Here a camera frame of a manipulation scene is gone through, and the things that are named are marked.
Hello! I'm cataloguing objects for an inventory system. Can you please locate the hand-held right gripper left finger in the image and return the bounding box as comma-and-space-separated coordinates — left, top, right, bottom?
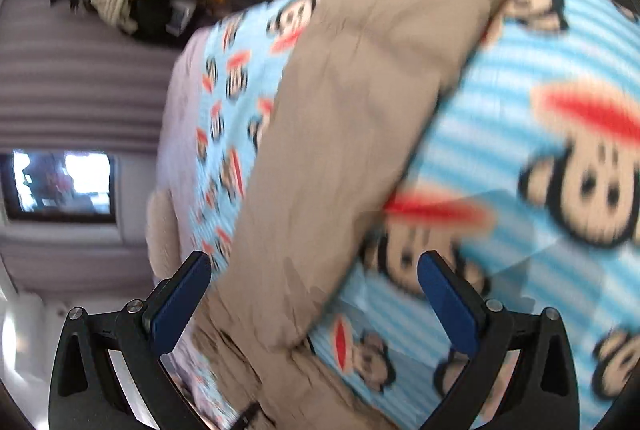
47, 251, 213, 430

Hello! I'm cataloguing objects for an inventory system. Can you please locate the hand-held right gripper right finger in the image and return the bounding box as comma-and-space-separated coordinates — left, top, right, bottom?
417, 250, 581, 430

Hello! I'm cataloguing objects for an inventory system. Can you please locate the tan puffer jacket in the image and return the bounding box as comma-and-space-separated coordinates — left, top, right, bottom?
187, 0, 516, 430

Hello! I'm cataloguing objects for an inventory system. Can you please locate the dark framed window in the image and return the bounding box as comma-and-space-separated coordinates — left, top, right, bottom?
2, 149, 121, 225

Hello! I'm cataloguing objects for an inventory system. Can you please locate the blue striped monkey print blanket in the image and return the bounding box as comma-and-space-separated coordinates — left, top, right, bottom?
190, 0, 640, 430

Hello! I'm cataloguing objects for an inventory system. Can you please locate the lavender bed sheet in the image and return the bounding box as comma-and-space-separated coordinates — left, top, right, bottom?
156, 30, 226, 430

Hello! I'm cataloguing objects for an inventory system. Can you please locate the grey pleated curtain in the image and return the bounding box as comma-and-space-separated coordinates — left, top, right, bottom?
0, 0, 201, 293

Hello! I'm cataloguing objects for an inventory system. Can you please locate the beige knit cloth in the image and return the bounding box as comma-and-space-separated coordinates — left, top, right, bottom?
89, 0, 151, 34

